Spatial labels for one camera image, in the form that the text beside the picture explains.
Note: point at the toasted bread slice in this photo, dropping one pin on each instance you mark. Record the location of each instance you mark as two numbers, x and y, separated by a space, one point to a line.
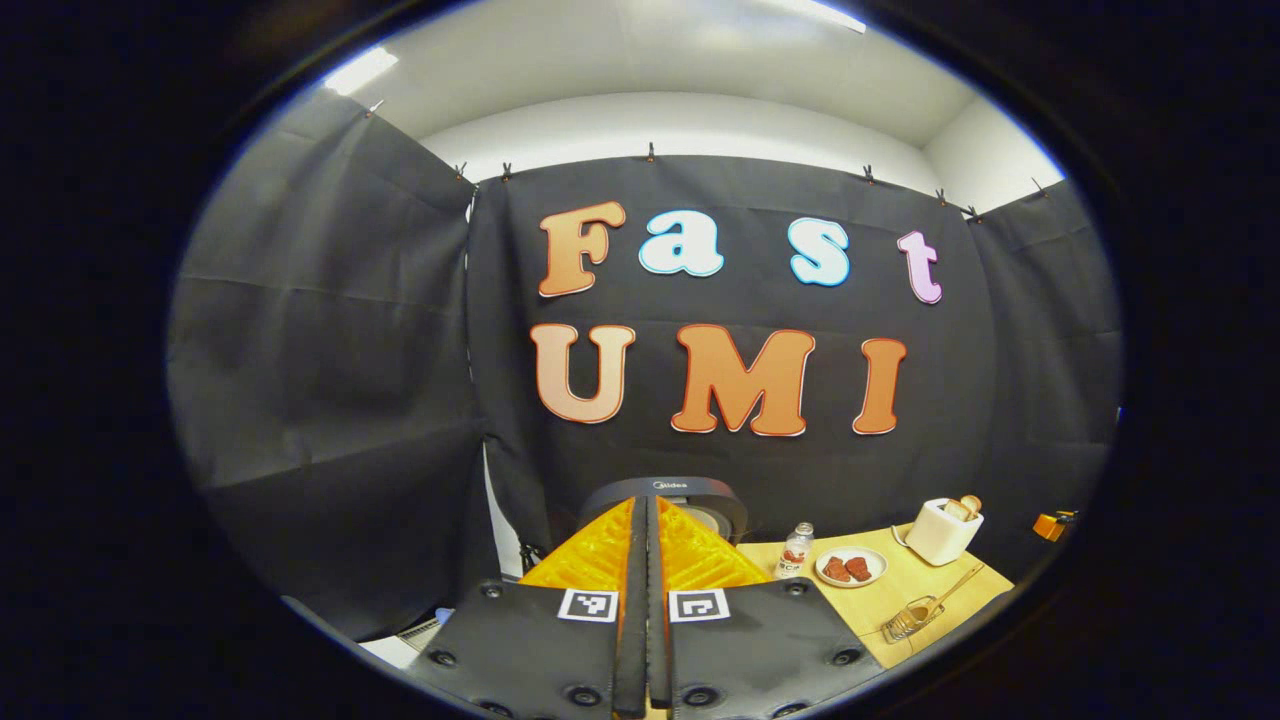
955 511
971 504

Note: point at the dark grey rice cooker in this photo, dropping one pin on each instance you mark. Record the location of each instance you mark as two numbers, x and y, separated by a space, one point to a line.
615 492

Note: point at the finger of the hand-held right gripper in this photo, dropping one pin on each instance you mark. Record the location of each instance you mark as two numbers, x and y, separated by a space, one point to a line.
1050 526

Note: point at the black backdrop cloth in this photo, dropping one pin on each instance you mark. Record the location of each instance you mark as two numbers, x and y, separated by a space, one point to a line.
350 350

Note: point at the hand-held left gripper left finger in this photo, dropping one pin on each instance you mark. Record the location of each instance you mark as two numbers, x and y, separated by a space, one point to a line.
632 640

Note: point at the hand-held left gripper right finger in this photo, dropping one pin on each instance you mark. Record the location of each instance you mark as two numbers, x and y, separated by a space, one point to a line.
660 640

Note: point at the wooden spoon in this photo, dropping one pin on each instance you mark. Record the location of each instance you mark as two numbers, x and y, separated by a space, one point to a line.
958 583

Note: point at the red meat piece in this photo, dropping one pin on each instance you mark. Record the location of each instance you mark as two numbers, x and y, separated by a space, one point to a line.
837 569
860 569

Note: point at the white round plate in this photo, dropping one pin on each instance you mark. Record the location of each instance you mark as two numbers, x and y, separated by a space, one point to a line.
851 580

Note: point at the small clear drink bottle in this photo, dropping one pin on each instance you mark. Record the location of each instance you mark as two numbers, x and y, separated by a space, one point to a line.
795 552

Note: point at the white toaster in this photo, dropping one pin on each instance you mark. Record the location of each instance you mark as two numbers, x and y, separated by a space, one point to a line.
938 535

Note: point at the row of black cloth clips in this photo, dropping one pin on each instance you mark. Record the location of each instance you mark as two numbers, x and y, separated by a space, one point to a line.
650 152

